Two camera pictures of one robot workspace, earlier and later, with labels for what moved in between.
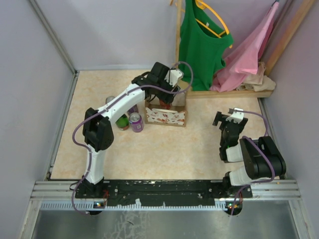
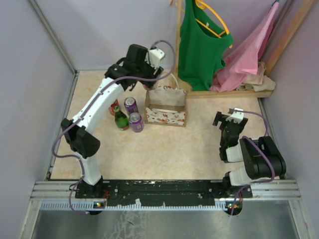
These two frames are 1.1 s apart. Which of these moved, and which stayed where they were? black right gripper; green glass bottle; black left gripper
Moved: black left gripper
Stayed: green glass bottle; black right gripper
